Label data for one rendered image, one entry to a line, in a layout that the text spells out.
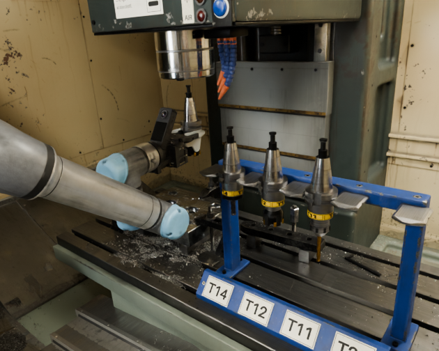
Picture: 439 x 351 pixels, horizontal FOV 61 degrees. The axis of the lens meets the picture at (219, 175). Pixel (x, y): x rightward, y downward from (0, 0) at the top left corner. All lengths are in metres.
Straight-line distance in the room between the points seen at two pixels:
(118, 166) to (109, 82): 1.32
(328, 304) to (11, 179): 0.73
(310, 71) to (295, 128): 0.21
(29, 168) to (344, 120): 1.05
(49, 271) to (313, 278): 1.06
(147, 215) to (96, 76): 1.42
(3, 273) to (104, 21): 1.07
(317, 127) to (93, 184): 0.90
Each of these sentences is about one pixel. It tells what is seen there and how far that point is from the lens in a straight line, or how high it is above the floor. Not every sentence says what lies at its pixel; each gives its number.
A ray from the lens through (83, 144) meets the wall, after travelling 2.10.
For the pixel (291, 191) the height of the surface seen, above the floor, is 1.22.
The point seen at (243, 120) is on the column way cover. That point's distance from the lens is 1.54.
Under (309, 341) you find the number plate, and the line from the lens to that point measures 0.86.
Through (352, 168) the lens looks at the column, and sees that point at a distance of 1.42.
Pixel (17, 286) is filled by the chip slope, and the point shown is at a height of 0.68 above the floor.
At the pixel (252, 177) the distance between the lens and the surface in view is 0.85.
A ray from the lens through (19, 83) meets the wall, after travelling 1.93.
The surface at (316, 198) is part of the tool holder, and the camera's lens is 0.75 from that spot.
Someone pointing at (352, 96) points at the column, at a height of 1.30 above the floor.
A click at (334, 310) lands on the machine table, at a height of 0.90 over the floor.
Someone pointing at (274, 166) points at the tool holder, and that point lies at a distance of 0.79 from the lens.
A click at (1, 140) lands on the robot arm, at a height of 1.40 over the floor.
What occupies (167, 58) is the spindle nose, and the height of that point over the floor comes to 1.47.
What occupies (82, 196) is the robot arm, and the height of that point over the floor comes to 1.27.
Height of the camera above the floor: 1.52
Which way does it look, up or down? 21 degrees down
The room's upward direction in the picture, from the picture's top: 3 degrees counter-clockwise
